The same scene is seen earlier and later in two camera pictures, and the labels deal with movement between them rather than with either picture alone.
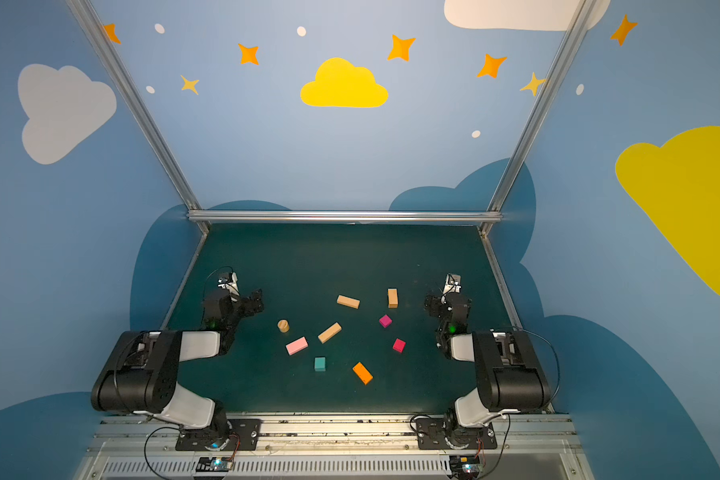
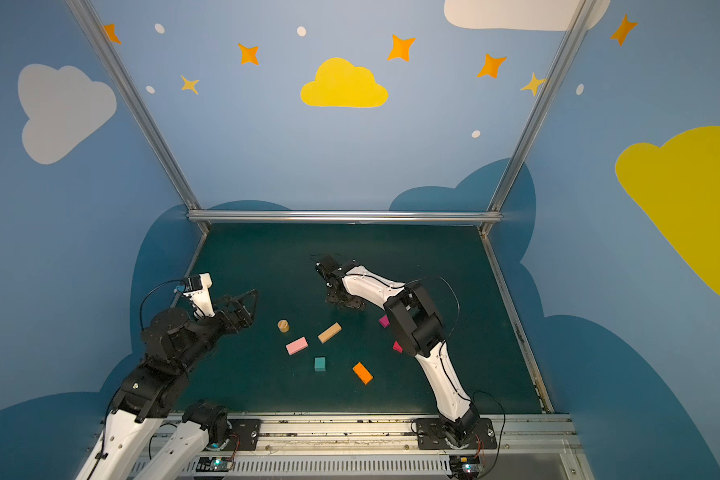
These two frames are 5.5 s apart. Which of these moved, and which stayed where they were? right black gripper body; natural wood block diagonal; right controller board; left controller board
Moved: right black gripper body
Stayed: natural wood block diagonal; right controller board; left controller board
